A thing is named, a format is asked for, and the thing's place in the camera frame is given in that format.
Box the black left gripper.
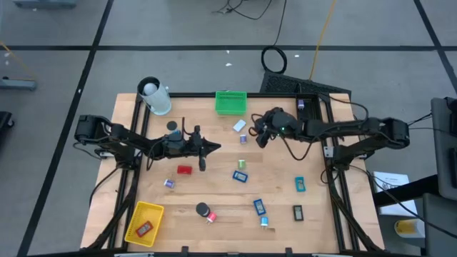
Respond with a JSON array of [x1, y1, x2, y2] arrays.
[[164, 125, 221, 173]]

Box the black disc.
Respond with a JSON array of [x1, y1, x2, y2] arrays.
[[166, 120, 181, 138]]

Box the black capped hourglass white sand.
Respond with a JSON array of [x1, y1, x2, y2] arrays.
[[195, 201, 211, 218]]

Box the green plastic basket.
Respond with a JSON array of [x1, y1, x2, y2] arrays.
[[214, 91, 248, 116]]

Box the black plastic basket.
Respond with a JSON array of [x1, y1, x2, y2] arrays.
[[296, 94, 322, 124]]

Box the black mesh panel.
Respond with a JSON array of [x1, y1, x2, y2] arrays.
[[259, 70, 353, 96]]

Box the white cylindrical lamp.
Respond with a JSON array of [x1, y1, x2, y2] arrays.
[[136, 76, 173, 116]]

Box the yellow plastic basket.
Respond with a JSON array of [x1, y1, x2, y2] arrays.
[[124, 201, 166, 248]]

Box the white printed paper sheet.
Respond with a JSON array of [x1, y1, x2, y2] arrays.
[[372, 171, 418, 218]]

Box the black diagonal beam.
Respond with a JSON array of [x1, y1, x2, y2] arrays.
[[373, 173, 440, 208]]

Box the yellow white container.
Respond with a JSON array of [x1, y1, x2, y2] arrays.
[[393, 218, 426, 239]]

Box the grey equipment cart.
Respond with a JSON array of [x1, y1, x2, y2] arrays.
[[422, 96, 457, 257]]

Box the grey metal floor stand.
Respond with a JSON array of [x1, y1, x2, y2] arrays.
[[0, 76, 38, 92]]

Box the black floor object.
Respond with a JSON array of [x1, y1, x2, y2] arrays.
[[0, 111, 15, 151]]

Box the grey floor object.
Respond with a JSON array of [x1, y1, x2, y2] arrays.
[[13, 0, 78, 9]]

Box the black aluminium table frame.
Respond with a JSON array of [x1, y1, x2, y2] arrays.
[[85, 91, 385, 253]]

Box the black coiled floor cable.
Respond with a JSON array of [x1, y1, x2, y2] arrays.
[[261, 0, 288, 75]]

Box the yellow floor cable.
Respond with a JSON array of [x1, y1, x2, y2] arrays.
[[308, 0, 337, 81]]

